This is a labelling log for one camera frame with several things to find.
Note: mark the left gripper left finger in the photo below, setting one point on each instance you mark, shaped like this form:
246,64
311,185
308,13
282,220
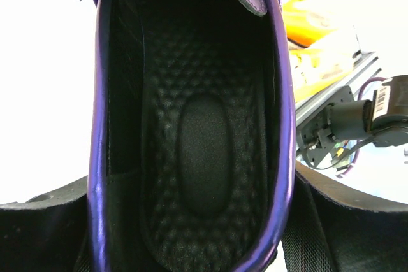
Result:
47,232

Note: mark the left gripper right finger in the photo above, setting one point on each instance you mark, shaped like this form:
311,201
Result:
333,227

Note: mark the purple loafer shoe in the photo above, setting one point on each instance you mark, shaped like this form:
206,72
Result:
193,138

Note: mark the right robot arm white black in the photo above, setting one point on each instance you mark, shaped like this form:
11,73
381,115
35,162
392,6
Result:
381,121

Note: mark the orange canvas sneaker lower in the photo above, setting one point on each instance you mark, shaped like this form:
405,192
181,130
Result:
314,70

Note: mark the orange canvas sneaker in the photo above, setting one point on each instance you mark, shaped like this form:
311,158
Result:
314,70
306,21

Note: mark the orange canvas sneaker upper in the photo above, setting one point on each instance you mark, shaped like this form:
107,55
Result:
306,21

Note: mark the aluminium rail frame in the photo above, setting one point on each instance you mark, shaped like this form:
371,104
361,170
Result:
366,67

